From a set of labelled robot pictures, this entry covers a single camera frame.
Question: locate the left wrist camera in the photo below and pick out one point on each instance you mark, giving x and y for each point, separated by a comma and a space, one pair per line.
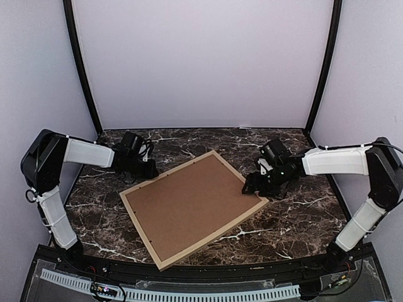
133, 145

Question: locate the white slotted cable duct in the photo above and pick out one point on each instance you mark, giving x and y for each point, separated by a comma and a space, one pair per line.
170, 291

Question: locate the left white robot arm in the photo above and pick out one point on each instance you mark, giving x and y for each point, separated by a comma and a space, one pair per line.
42, 166

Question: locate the left black corner post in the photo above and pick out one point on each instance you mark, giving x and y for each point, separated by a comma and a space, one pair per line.
79, 63

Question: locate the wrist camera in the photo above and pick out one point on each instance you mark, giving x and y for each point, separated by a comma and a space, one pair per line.
133, 145
272, 154

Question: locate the light wooden picture frame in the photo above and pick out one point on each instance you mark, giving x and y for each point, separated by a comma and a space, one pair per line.
192, 207

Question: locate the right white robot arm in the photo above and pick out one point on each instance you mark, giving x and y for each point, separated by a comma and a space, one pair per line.
377, 164

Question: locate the right black corner post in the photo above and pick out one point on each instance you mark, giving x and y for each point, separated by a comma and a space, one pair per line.
326, 65

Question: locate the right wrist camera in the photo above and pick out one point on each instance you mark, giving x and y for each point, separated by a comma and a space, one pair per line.
272, 154

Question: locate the brown backing board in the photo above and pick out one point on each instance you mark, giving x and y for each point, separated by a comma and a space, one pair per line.
192, 206

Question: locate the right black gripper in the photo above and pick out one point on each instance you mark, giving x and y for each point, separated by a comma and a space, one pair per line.
253, 180

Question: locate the small circuit board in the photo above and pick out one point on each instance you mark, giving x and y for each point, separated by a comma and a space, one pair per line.
101, 291

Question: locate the black front rail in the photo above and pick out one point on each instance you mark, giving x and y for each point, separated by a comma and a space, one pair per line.
302, 270

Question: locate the black corner post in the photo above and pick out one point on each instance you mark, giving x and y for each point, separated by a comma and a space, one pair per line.
326, 65
79, 63

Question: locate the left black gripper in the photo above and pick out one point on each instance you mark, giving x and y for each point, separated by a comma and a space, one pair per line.
152, 172

